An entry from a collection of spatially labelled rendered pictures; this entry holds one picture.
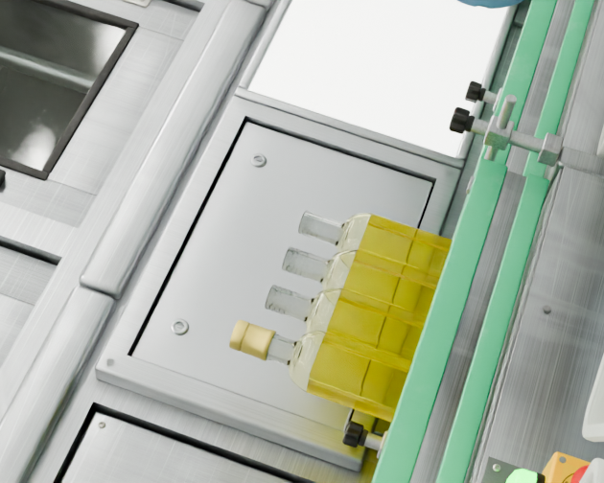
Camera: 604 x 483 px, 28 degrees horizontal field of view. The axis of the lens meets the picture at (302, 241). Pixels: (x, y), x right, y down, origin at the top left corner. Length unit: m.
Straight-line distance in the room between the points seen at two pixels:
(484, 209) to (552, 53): 0.37
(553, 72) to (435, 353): 0.53
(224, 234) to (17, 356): 0.30
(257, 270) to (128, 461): 0.29
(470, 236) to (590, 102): 0.34
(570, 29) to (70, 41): 0.73
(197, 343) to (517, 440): 0.48
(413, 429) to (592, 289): 0.25
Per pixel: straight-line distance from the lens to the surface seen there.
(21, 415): 1.45
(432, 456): 1.16
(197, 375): 1.46
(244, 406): 1.44
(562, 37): 1.65
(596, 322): 1.25
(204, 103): 1.71
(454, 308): 1.24
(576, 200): 1.33
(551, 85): 1.58
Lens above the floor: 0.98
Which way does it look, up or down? 6 degrees up
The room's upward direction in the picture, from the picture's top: 71 degrees counter-clockwise
